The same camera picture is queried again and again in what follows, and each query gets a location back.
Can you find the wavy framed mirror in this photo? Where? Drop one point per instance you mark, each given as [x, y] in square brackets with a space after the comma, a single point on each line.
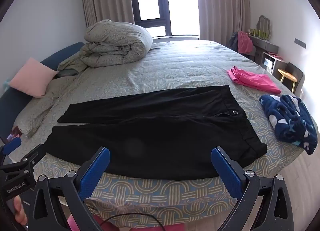
[263, 25]

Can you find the pink garment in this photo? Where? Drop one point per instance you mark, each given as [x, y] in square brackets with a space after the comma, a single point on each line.
[252, 80]

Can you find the grey chair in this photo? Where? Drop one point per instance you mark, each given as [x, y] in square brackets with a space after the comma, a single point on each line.
[297, 73]

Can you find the folded patterned duvet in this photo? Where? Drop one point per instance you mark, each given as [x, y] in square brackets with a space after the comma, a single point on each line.
[117, 38]

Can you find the navy fleece garment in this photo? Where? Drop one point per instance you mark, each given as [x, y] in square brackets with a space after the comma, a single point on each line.
[290, 123]

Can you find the bed with patterned sheet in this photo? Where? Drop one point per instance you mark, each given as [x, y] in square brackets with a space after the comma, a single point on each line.
[175, 71]

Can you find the dark jacket on chair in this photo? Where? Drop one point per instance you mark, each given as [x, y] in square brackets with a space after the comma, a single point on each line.
[233, 41]

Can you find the yellow round stool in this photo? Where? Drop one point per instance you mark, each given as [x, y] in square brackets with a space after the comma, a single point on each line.
[287, 73]

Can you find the person's left hand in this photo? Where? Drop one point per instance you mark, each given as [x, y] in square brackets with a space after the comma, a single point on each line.
[20, 211]

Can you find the pink pillow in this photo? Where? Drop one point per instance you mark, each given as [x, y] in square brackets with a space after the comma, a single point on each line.
[32, 76]

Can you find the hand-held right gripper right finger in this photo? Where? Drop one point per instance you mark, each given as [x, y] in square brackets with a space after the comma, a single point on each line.
[226, 173]

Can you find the grey vanity desk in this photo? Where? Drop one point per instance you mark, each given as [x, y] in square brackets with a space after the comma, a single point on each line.
[265, 42]

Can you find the black pants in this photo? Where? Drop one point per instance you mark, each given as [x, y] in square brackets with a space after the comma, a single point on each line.
[150, 133]

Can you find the wall switch panel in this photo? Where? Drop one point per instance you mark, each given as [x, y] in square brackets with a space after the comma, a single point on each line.
[300, 42]

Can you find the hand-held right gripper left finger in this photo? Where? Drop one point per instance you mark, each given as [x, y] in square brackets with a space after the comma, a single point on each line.
[95, 173]

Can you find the flat patterned pillow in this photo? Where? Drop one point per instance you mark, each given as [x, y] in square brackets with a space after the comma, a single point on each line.
[42, 108]

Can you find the pink clothing on chair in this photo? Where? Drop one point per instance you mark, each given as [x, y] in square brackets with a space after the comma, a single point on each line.
[245, 42]

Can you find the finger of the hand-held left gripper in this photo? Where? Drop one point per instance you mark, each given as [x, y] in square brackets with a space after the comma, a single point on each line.
[11, 145]
[33, 155]

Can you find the blue upholstered headboard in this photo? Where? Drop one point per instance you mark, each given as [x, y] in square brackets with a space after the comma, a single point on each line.
[72, 48]

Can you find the pink cloth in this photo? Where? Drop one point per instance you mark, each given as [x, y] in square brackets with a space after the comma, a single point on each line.
[107, 226]

